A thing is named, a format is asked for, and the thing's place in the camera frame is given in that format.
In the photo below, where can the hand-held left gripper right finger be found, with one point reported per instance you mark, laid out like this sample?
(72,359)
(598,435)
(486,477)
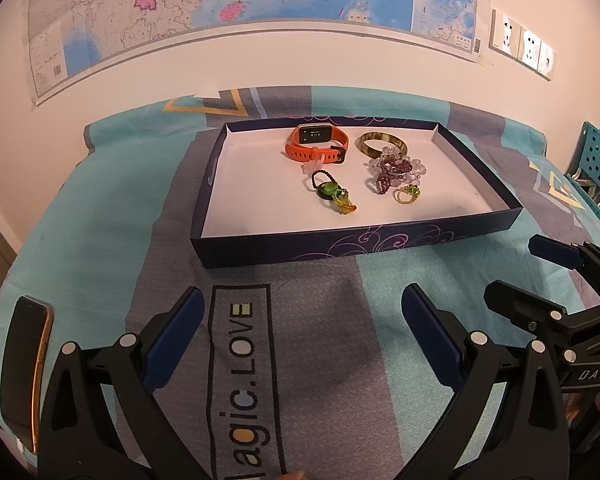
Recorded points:
(430,340)

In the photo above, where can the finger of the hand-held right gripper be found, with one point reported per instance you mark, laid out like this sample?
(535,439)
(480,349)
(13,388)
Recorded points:
(520,305)
(555,252)

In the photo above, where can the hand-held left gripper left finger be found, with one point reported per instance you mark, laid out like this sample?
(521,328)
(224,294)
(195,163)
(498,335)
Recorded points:
(175,345)

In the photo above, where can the yellow green hair clip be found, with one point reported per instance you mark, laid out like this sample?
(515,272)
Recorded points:
(346,205)

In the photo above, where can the dark blue shallow box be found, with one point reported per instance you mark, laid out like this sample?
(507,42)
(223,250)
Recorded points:
(260,200)

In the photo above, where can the green mottled bangle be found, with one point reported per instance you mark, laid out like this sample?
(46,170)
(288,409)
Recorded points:
(367,141)

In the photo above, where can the pink hair clip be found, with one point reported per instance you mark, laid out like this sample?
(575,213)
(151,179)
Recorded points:
(312,167)

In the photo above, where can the orange smart watch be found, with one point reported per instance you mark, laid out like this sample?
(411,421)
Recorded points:
(305,152)

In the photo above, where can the teal and grey printed blanket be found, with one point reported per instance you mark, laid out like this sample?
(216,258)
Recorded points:
(105,210)

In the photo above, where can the black smartphone with gold edge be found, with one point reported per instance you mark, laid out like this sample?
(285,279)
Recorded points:
(22,360)

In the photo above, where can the white wall socket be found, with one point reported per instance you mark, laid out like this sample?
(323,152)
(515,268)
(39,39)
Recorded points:
(505,32)
(530,46)
(546,60)

